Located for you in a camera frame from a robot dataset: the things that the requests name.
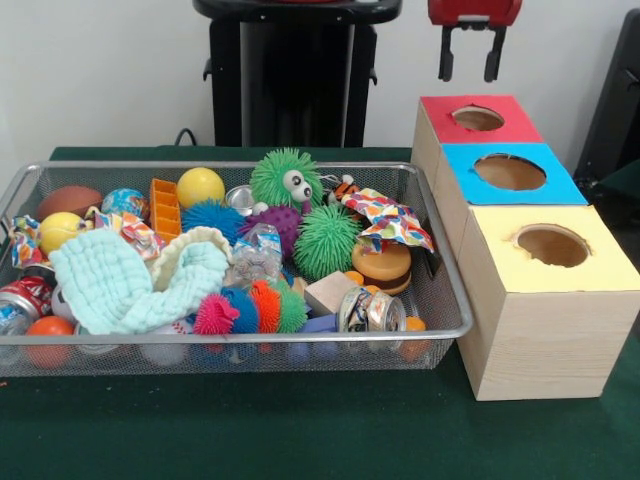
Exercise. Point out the yellow ball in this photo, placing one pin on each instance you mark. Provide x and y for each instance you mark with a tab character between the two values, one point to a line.
201	187

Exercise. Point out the crushed drink can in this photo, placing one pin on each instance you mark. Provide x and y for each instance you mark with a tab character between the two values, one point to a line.
372	312

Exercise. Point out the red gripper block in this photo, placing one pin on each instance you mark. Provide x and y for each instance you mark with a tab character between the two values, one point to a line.
475	9

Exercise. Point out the multicolour fuzzy caterpillar toy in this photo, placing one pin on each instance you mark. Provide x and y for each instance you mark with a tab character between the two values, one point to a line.
250	310

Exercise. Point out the green fuzzy toy with eyes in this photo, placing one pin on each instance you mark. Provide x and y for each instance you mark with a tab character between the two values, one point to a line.
275	175

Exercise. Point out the green fuzzy ball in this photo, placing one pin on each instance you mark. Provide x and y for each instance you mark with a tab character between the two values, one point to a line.
325	242

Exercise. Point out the orange plastic grid tray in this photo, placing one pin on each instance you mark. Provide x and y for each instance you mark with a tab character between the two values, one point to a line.
167	210

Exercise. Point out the foam burger toy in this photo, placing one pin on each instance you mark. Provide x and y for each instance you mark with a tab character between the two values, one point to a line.
382	270

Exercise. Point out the blue spiky ball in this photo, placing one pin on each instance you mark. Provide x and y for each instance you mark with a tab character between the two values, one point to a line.
215	217

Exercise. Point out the mint green cloth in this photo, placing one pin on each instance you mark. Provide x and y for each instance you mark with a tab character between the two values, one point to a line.
105	285

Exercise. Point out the wooden box with three holes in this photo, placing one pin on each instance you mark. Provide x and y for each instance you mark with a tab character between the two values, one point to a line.
550	340

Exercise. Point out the dark green tablecloth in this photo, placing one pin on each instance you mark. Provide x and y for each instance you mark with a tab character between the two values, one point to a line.
625	180
300	430

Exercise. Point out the black chair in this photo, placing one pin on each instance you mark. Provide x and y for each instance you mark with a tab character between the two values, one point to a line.
615	100

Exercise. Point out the white multicolour dotted cloth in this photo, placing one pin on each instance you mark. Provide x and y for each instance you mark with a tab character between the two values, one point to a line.
390	217

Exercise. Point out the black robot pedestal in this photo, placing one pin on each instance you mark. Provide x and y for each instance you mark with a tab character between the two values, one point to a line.
280	75

